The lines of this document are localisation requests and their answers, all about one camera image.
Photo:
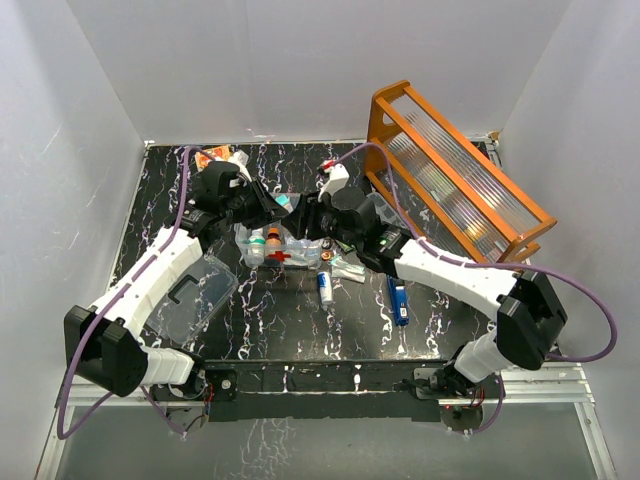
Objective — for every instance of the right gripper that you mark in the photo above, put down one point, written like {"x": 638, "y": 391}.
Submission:
{"x": 303, "y": 221}

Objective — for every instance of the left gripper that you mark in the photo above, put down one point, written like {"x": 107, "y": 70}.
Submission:
{"x": 268, "y": 209}

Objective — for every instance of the brown orange medicine bottle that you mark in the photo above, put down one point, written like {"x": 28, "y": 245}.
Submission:
{"x": 273, "y": 242}

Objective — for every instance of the clear first aid box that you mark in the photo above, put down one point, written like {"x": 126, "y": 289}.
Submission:
{"x": 242, "y": 235}

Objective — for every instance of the white green small bottle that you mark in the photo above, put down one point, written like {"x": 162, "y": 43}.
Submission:
{"x": 256, "y": 249}

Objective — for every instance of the white swab packet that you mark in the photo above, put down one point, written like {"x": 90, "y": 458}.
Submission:
{"x": 342, "y": 269}

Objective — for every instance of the blue white tube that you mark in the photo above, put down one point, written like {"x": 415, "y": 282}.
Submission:
{"x": 325, "y": 288}

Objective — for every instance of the clear tray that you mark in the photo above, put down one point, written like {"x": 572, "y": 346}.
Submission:
{"x": 385, "y": 211}

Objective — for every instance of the clear bag with tubing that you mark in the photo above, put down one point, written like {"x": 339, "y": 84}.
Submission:
{"x": 285, "y": 202}

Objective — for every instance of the white blue gauze packet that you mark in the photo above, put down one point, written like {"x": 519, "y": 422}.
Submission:
{"x": 302, "y": 253}

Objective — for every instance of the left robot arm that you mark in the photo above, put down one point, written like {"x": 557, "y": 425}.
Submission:
{"x": 101, "y": 340}

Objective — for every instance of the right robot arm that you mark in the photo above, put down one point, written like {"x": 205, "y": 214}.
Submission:
{"x": 524, "y": 306}

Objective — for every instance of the green small box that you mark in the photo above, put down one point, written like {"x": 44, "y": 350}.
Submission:
{"x": 345, "y": 247}

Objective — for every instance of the orange pill blister pack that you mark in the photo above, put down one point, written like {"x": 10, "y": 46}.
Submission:
{"x": 219, "y": 153}

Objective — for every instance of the clear box lid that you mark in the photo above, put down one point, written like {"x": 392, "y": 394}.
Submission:
{"x": 199, "y": 294}

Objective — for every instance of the blue thermometer case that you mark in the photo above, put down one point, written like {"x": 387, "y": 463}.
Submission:
{"x": 399, "y": 303}

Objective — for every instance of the orange wooden shelf rack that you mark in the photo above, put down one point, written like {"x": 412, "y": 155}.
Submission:
{"x": 448, "y": 187}

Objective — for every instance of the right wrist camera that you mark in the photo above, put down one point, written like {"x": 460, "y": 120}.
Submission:
{"x": 337, "y": 177}

